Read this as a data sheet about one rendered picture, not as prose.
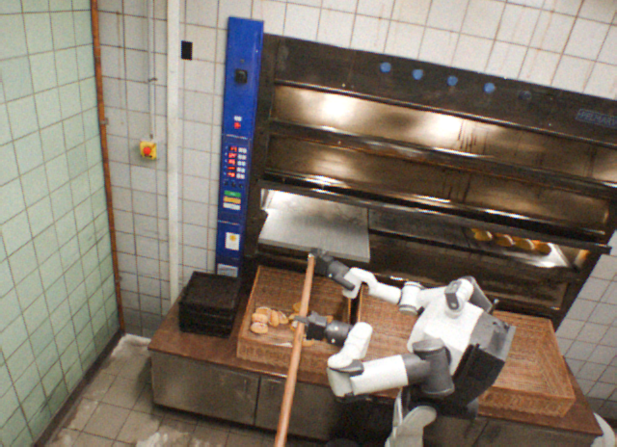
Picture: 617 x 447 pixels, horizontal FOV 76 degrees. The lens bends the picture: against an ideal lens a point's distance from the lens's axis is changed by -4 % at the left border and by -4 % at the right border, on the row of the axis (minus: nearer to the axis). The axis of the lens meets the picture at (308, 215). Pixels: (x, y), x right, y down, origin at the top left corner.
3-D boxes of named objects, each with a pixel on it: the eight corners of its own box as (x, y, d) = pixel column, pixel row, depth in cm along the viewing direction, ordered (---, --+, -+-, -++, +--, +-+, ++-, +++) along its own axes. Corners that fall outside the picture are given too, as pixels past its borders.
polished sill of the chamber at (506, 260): (260, 213, 234) (261, 207, 232) (570, 273, 227) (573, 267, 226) (258, 219, 229) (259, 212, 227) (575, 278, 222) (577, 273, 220)
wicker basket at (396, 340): (350, 317, 252) (360, 282, 239) (440, 335, 249) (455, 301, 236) (346, 381, 209) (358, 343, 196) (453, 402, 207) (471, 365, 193)
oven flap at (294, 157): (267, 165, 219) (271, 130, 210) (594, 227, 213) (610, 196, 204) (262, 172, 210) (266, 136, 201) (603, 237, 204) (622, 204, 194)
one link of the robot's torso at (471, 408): (464, 401, 166) (479, 373, 158) (470, 429, 155) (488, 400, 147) (398, 390, 167) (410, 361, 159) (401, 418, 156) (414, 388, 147)
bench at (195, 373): (186, 347, 285) (186, 282, 257) (525, 412, 276) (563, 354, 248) (151, 416, 235) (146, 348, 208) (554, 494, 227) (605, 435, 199)
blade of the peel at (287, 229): (368, 262, 200) (370, 258, 198) (257, 242, 201) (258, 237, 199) (367, 226, 231) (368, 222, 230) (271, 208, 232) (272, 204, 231)
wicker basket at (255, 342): (254, 299, 253) (258, 263, 240) (344, 316, 252) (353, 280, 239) (234, 358, 211) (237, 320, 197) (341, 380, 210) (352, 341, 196)
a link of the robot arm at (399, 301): (375, 282, 186) (415, 296, 185) (370, 303, 181) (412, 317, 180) (382, 275, 177) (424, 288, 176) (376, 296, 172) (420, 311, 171)
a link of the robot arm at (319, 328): (308, 322, 146) (340, 330, 145) (313, 304, 155) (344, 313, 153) (303, 346, 152) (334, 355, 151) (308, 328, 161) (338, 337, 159)
